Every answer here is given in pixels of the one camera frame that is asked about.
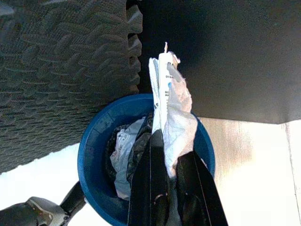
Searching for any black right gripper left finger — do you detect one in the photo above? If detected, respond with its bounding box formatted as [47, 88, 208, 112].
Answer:
[127, 129, 170, 226]

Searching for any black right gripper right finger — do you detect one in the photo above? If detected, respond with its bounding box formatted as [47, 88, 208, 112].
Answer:
[176, 150, 229, 226]

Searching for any white tissue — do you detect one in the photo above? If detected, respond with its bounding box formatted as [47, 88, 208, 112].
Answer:
[162, 68, 198, 179]

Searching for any white printed paper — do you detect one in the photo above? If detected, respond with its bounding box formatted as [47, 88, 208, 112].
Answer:
[110, 117, 146, 201]
[148, 41, 181, 135]

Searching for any black bin liner bag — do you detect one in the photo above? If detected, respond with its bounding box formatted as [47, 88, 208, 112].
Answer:
[104, 113, 156, 205]

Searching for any crumpled white printed paper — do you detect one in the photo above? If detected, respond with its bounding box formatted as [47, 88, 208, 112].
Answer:
[110, 117, 146, 201]

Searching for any blue round waste bin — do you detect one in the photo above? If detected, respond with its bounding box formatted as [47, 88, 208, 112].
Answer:
[77, 93, 216, 226]

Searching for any grey textured foam mat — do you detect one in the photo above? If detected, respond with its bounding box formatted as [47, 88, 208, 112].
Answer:
[0, 0, 143, 175]

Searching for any black furniture panel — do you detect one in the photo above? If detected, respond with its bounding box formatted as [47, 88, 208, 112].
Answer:
[137, 0, 301, 125]

